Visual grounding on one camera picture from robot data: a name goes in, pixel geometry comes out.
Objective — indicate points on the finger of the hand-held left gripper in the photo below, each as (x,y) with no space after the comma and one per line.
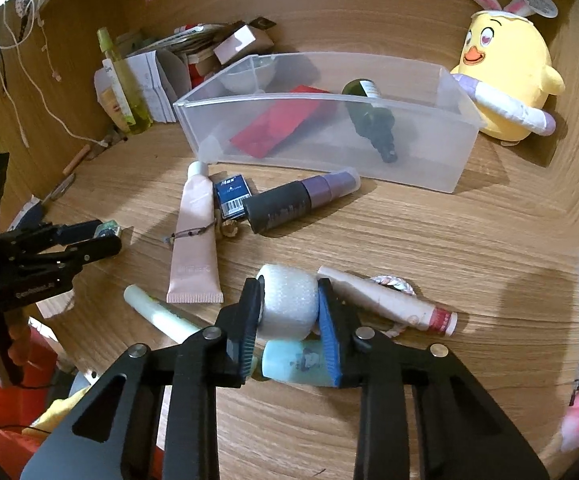
(79,232)
(97,250)

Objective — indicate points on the white tube with red end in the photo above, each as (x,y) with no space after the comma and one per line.
(394,302)

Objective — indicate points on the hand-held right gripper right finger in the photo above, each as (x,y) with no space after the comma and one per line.
(330,345)

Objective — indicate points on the black and purple spray bottle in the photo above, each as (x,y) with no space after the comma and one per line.
(279,205)

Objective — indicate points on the white folded paper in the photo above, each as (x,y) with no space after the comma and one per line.
(152,85)

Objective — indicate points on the red flat packet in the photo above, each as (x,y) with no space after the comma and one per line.
(274,122)

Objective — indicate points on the light blue printed tube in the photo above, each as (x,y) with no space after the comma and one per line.
(294,364)

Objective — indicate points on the yellow spray bottle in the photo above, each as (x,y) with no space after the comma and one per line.
(129,90)

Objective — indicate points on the pale green tube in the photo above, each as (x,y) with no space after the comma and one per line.
(159,312)

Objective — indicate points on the small dark blue box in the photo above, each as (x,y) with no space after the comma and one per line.
(232,195)

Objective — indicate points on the yellow cloth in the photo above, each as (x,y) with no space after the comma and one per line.
(62,410)

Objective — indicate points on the dark green glass bottle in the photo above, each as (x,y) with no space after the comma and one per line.
(369,117)

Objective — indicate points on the yellow chick plush toy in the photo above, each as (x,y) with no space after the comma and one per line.
(512,60)

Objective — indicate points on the printed leaflet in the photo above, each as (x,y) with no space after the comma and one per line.
(184,37)

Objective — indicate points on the small tan shell piece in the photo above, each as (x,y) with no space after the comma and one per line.
(229,228)

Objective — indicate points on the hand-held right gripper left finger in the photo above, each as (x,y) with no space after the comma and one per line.
(244,360)

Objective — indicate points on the clear plastic storage bin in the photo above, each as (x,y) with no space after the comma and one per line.
(329,160)

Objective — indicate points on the short wooden stick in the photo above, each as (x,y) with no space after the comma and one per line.
(77,159)

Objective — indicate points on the pink cosmetic tube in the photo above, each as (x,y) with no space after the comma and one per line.
(194,255)

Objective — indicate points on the small cardboard box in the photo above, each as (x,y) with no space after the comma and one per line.
(242,45)

